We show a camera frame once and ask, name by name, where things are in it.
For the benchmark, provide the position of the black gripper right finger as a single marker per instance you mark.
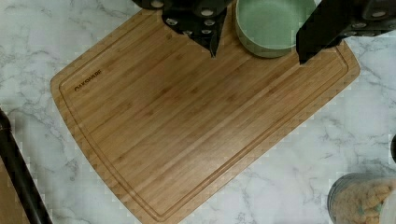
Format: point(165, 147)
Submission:
point(334, 20)

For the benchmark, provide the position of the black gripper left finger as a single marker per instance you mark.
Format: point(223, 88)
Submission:
point(199, 20)

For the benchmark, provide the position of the green ceramic bowl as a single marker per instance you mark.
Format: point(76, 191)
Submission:
point(268, 28)

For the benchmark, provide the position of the bamboo cutting board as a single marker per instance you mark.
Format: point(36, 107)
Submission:
point(166, 125)

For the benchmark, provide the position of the glass jar with cereal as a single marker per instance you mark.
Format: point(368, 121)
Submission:
point(362, 199)

